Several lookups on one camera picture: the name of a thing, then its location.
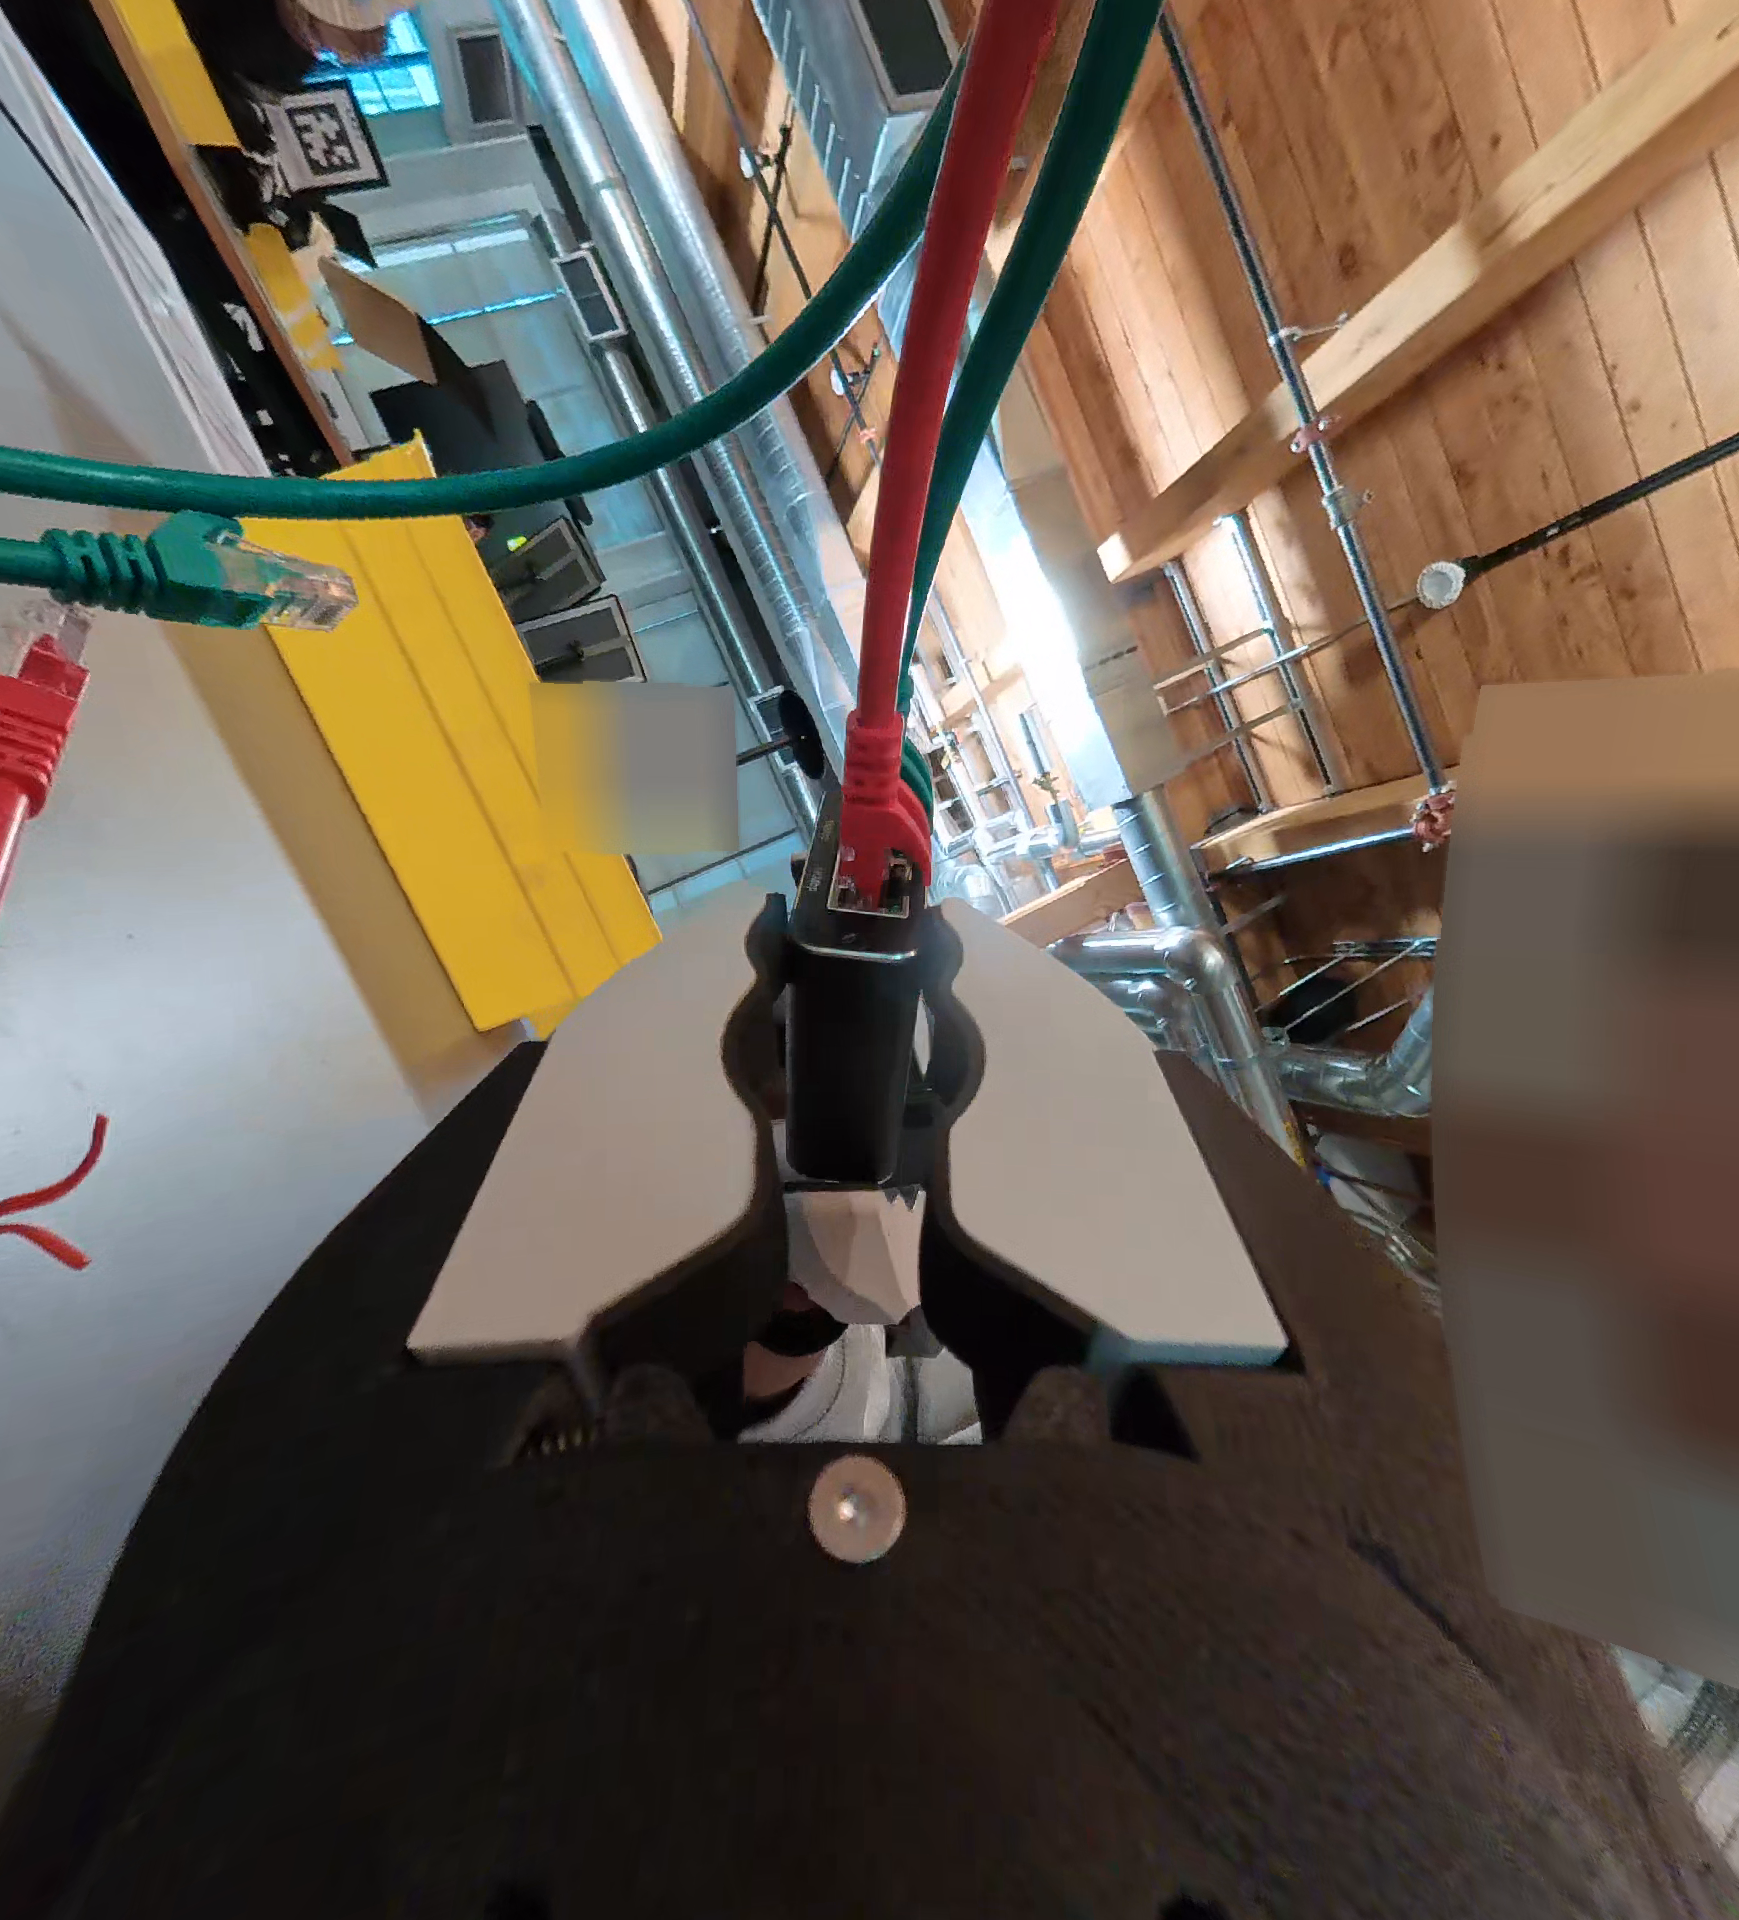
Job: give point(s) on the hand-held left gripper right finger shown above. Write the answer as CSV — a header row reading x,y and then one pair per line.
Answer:
x,y
1094,1185

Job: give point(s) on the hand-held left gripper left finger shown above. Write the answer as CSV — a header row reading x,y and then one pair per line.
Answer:
x,y
614,1172

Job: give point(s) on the black ethernet splitter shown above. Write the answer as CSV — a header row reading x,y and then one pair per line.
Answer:
x,y
845,1051

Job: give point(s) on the yellow plastic bin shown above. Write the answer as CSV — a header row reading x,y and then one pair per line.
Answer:
x,y
404,676

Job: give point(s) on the grey desk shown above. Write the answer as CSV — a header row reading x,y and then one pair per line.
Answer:
x,y
135,901

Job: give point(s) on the silver ventilation duct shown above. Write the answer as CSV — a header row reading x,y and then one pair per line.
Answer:
x,y
614,196

